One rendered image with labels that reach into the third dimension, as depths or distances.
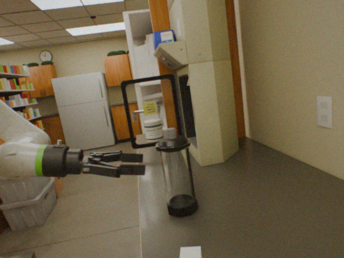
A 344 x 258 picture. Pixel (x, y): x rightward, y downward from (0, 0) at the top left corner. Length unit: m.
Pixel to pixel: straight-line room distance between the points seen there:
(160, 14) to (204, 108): 0.64
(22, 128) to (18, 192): 2.24
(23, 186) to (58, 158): 2.31
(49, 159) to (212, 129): 0.70
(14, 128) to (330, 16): 1.08
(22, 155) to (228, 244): 0.58
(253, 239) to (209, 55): 0.75
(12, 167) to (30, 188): 2.27
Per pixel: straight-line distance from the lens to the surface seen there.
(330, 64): 1.02
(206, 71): 1.10
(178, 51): 1.08
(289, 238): 0.70
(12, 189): 3.10
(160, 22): 1.47
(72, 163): 0.73
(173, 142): 0.70
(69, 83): 6.12
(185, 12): 1.11
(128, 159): 0.80
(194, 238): 0.70
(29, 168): 0.76
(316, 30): 1.07
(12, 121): 0.89
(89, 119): 6.08
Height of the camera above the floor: 1.35
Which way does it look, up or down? 11 degrees down
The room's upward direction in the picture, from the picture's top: 8 degrees counter-clockwise
